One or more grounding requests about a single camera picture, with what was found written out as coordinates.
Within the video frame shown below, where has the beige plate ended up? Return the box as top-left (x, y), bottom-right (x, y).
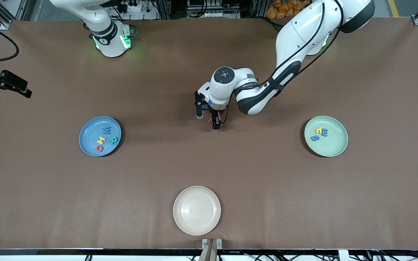
top-left (173, 186), bottom-right (221, 236)

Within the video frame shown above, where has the blue plate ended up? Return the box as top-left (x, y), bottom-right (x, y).
top-left (79, 116), bottom-right (122, 157)

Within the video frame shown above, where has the green plate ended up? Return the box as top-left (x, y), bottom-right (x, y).
top-left (304, 116), bottom-right (349, 157)

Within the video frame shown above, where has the right base connector box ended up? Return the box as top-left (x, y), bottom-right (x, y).
top-left (120, 25), bottom-right (135, 49)

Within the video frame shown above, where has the white power strip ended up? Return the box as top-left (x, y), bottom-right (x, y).
top-left (116, 2), bottom-right (159, 20)

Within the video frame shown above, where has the bag of orange objects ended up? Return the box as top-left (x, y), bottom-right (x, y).
top-left (266, 0), bottom-right (313, 19)

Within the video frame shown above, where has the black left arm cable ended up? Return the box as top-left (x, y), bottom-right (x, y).
top-left (219, 0), bottom-right (344, 124)

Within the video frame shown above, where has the metal bracket with wooden stick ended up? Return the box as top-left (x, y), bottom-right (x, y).
top-left (198, 238), bottom-right (223, 261)

